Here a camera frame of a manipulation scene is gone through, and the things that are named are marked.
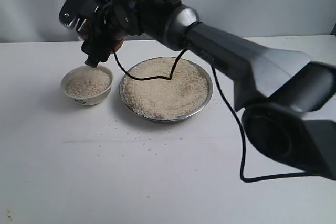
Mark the rice in bowl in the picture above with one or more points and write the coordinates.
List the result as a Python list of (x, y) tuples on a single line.
[(88, 84)]

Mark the round metal tray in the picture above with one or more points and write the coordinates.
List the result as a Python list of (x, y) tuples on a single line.
[(162, 68)]

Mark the white floral ceramic bowl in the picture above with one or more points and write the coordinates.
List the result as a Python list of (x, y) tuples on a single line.
[(90, 100)]

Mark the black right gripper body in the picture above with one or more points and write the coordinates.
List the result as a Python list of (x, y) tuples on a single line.
[(136, 17)]

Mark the rice heap in tray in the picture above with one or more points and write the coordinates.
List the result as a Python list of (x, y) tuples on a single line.
[(167, 99)]

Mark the brown wooden cup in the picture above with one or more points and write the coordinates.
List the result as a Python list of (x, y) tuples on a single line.
[(84, 31)]

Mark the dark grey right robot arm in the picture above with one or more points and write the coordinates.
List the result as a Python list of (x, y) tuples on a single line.
[(288, 101)]

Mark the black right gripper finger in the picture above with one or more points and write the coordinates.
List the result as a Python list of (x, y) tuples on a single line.
[(97, 44)]

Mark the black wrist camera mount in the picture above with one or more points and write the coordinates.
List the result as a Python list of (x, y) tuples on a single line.
[(76, 10)]

